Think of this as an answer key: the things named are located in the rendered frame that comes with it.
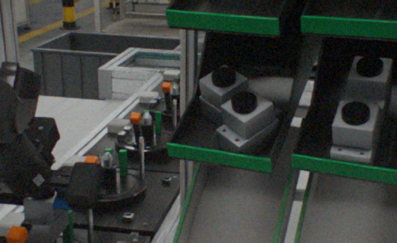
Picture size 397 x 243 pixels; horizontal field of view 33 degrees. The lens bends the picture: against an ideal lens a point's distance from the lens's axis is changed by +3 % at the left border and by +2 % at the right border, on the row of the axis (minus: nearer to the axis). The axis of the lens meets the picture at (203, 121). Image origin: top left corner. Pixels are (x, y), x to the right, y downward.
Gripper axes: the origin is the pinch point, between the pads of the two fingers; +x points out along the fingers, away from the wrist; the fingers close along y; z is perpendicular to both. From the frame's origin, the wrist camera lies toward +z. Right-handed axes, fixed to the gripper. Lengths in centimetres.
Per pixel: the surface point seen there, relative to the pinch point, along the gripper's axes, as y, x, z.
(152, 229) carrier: -11.7, 17.2, 2.6
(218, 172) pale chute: -24.3, -1.0, 5.4
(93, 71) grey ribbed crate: 65, 145, 117
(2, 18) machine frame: 62, 68, 83
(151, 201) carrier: -8.4, 23.9, 10.2
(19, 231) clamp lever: -0.5, -5.0, -7.2
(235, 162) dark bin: -28.7, -14.8, 0.4
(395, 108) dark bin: -46.6, -10.7, 11.8
